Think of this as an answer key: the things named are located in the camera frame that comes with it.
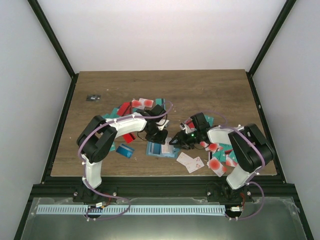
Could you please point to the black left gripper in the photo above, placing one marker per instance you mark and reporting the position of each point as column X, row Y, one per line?
column 161, row 139

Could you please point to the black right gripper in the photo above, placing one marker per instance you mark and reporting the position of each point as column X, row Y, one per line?
column 181, row 136

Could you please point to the white flower VIP card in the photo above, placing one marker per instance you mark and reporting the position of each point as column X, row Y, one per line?
column 166, row 149

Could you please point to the light blue card holder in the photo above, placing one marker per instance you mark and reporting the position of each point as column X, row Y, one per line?
column 154, row 150

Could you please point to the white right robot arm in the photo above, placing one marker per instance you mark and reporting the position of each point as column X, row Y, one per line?
column 251, row 148

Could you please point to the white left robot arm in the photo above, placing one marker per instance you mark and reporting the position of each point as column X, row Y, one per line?
column 97, row 138

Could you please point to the teal card with black stripe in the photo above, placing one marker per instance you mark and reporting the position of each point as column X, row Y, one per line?
column 159, row 101

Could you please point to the blue card left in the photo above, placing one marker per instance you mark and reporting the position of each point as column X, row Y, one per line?
column 125, row 150

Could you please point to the white card red circles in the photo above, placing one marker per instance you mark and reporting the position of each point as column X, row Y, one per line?
column 142, row 103

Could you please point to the white card large red circle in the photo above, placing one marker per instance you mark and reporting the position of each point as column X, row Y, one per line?
column 216, row 166

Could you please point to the small black card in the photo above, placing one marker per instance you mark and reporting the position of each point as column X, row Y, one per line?
column 93, row 97

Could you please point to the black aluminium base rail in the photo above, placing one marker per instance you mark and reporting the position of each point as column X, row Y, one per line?
column 214, row 188

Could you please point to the light blue slotted cable duct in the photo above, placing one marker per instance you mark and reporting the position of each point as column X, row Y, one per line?
column 202, row 210

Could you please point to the black frame post right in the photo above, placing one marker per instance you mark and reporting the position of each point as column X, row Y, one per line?
column 276, row 27

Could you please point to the black frame post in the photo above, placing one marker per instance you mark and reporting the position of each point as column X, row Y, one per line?
column 276, row 27
column 40, row 15

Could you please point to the black frame post left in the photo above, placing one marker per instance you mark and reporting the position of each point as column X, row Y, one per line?
column 40, row 15

